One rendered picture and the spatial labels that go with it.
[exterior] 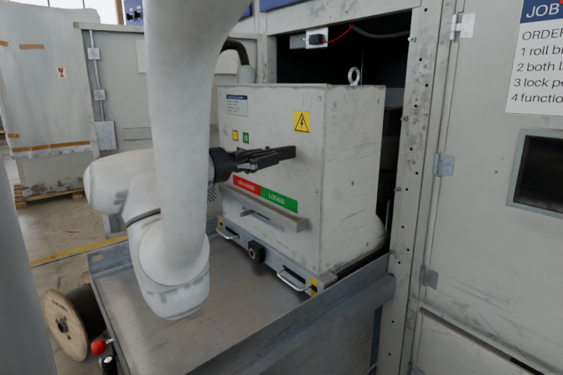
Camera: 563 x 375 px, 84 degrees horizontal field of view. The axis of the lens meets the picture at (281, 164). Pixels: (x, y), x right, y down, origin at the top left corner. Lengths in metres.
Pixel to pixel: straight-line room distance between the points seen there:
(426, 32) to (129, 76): 0.93
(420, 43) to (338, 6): 0.29
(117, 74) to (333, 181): 0.83
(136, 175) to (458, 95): 0.67
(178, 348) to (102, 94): 0.82
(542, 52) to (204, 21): 0.64
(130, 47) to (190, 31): 1.00
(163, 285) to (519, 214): 0.68
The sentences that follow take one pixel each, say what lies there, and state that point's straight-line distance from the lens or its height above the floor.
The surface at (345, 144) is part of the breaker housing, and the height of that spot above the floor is 1.25.
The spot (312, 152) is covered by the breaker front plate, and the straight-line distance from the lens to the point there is 0.73.
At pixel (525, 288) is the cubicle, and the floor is 0.99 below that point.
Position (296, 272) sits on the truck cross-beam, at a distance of 0.88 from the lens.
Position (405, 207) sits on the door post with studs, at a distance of 0.92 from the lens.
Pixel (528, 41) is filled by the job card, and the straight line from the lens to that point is 0.77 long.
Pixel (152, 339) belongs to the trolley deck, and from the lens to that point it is 0.84.
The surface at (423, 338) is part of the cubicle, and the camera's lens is 1.04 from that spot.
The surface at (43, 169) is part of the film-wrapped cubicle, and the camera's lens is 4.69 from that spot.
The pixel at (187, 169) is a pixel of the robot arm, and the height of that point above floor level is 1.31.
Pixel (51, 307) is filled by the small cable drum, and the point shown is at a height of 0.27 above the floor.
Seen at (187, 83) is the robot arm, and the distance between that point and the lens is 0.30.
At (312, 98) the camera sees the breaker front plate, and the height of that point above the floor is 1.36.
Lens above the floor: 1.39
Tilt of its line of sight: 14 degrees down
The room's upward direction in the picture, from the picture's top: straight up
